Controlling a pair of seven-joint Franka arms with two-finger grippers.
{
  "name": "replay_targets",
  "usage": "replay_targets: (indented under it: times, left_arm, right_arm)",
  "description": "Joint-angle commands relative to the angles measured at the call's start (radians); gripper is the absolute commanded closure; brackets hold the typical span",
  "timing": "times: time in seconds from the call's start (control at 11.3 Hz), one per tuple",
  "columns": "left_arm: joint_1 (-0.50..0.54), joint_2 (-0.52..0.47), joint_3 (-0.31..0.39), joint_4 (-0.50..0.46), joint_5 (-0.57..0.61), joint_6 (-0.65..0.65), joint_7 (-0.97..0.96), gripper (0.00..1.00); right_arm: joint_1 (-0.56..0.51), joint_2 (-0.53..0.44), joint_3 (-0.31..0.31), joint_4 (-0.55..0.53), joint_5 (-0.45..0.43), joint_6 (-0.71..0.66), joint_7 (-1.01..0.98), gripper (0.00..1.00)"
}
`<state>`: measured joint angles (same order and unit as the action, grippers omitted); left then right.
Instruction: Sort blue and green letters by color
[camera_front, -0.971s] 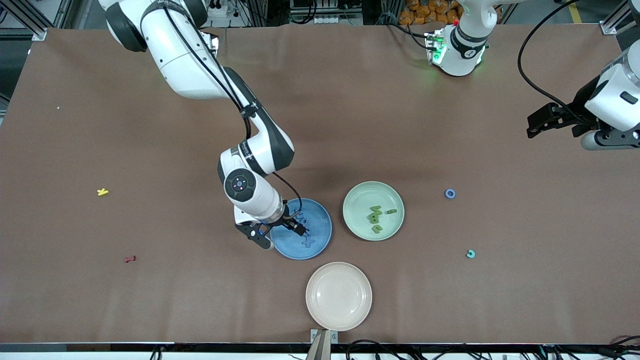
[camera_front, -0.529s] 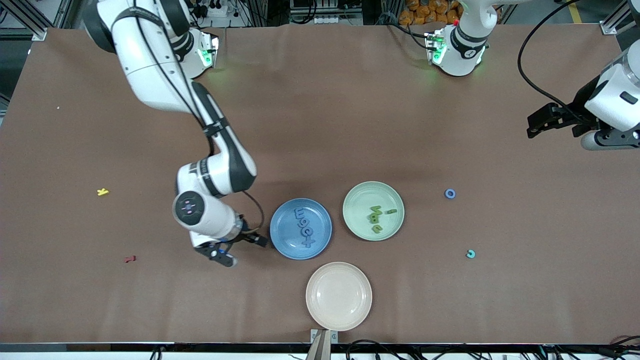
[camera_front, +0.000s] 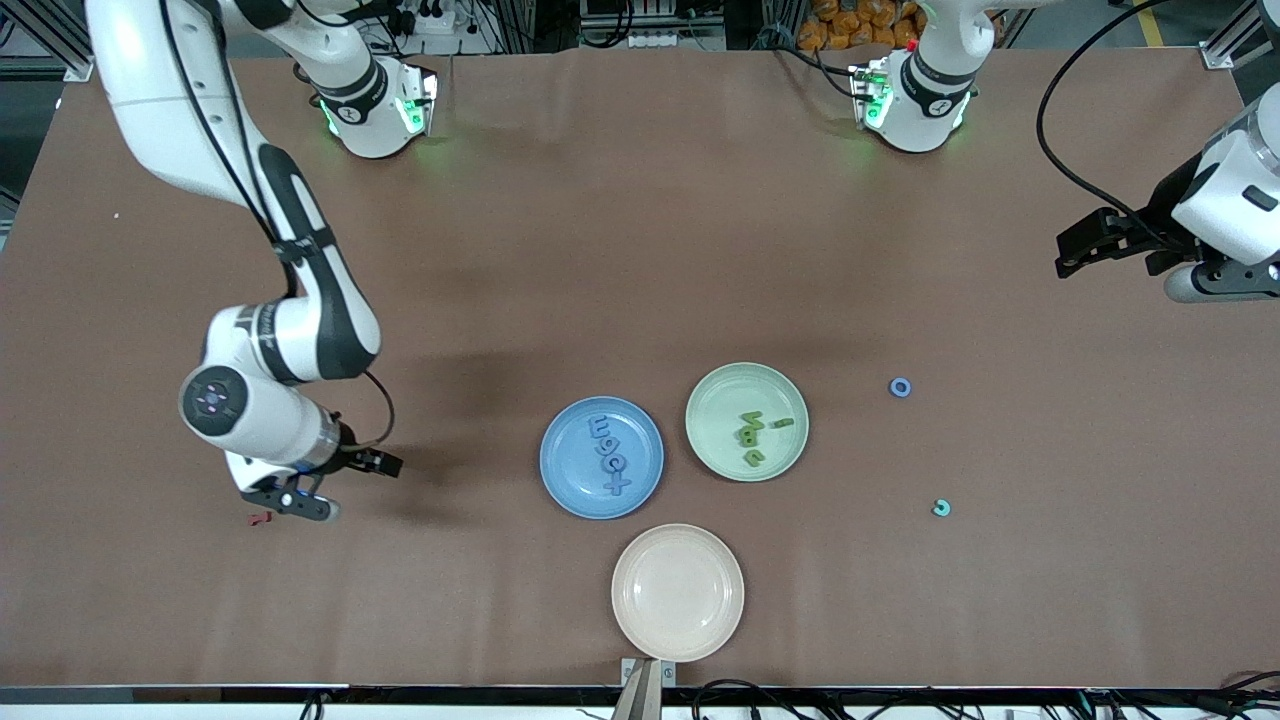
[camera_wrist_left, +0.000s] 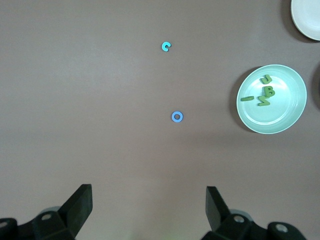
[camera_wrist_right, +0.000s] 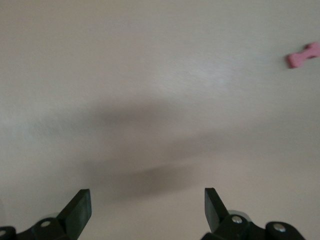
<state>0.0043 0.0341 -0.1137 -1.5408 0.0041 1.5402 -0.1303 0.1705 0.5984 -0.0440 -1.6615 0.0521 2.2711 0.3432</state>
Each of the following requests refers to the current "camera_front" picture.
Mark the pale pink plate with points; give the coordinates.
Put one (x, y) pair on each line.
(677, 593)

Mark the blue digit 9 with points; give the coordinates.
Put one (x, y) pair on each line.
(606, 446)

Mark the blue letter G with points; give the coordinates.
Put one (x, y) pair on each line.
(608, 463)

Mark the green letter M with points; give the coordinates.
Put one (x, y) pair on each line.
(752, 421)

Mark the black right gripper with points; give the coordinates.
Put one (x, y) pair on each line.
(348, 450)

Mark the light green plate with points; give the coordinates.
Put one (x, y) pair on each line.
(720, 400)

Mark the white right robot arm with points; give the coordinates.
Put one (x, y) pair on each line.
(300, 250)

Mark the orange fruit pile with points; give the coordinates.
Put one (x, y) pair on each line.
(850, 25)

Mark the blue plate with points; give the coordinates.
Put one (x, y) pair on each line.
(575, 480)

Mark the white power strip with plugs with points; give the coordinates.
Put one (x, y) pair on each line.
(435, 22)

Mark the metal table clamp bracket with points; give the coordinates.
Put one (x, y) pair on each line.
(648, 680)

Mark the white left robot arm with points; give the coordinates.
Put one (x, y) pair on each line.
(925, 100)

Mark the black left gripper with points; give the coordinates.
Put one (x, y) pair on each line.
(1152, 222)

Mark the blue letter O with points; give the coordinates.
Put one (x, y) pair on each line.
(893, 387)

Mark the blue letter E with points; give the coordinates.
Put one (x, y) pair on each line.
(598, 427)

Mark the grey base connector box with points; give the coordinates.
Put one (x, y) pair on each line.
(868, 95)
(420, 100)

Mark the blue letter X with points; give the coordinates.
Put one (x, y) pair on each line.
(619, 485)

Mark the aluminium frame post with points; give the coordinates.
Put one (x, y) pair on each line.
(70, 55)
(1225, 45)

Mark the green letter P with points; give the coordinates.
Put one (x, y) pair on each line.
(754, 458)

